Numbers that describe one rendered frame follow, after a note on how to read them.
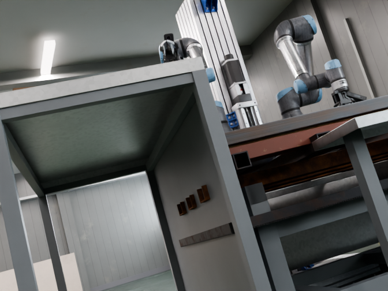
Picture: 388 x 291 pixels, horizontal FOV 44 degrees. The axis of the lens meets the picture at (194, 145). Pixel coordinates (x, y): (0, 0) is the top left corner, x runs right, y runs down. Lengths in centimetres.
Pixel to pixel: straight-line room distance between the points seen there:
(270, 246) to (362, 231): 111
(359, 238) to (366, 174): 114
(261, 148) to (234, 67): 143
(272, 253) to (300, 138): 38
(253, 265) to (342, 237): 125
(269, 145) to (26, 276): 82
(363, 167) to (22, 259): 94
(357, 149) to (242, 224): 40
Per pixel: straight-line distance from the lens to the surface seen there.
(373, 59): 614
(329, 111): 168
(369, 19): 617
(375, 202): 143
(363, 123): 134
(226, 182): 130
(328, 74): 250
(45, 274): 779
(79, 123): 171
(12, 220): 125
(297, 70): 258
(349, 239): 252
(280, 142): 158
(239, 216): 130
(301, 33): 279
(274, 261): 152
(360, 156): 144
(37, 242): 1284
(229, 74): 292
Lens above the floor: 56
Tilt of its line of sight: 11 degrees up
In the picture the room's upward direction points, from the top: 16 degrees counter-clockwise
